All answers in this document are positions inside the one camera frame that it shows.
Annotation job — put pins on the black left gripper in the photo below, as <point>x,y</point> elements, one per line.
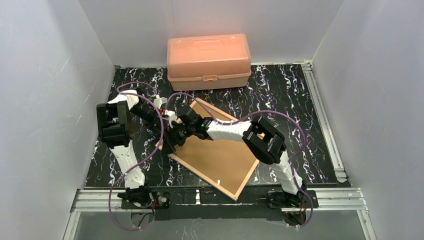
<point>162,133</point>

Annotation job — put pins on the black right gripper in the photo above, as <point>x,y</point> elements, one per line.
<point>178,133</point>

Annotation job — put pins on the white wooden picture frame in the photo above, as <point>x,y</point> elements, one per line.
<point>205,110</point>

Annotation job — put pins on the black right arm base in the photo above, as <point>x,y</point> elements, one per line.
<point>280,199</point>

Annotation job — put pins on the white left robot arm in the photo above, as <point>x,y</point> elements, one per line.
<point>116,130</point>

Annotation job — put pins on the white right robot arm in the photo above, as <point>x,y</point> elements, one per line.
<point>263,139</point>

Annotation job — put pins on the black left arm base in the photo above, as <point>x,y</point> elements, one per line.
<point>144,198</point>

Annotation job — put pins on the translucent orange plastic box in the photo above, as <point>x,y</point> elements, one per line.
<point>208,62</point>

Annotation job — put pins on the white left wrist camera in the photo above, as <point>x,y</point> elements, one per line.
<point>158,101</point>

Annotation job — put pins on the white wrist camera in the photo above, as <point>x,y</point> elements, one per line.
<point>171,117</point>
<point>158,101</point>

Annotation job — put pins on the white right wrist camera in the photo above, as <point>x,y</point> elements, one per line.
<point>171,117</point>

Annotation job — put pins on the aluminium front rail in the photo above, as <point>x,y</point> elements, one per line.
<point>324,199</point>

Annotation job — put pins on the aluminium rail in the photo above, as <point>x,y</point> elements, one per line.
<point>332,147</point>
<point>324,199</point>

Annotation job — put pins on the aluminium right side rail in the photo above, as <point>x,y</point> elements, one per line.
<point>332,147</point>

